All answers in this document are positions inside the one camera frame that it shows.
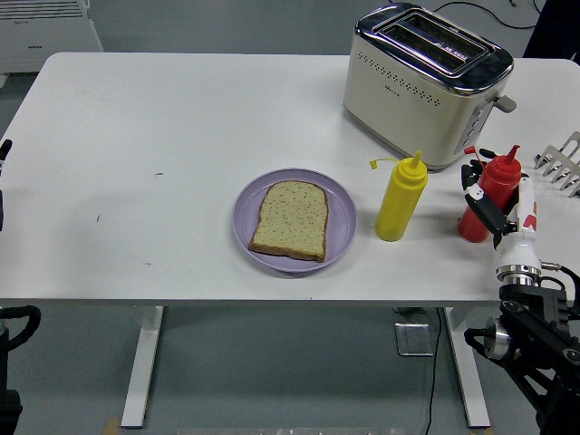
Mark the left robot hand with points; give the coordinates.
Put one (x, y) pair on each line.
(5, 154)

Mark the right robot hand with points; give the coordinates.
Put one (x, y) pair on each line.
(521, 254)

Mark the red squeeze bottle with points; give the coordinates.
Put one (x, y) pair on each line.
(498, 186)

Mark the slice of bread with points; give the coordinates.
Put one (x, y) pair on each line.
(292, 219)

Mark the silver metal rack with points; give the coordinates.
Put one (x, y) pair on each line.
(564, 165)

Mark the white ribbed appliance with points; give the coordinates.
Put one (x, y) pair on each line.
(41, 31)

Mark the white table leg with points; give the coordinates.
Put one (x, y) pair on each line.
(140, 362)
(469, 371)

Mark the yellow squeeze bottle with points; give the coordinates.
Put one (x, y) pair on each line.
(401, 199)

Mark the metal floor socket plate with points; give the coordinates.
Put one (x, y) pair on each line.
(413, 340)

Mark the cream and chrome toaster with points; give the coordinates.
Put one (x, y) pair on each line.
(408, 109)

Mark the purple round plate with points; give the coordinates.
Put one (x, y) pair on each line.
(340, 217)

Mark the person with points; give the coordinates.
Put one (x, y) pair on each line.
(555, 31)

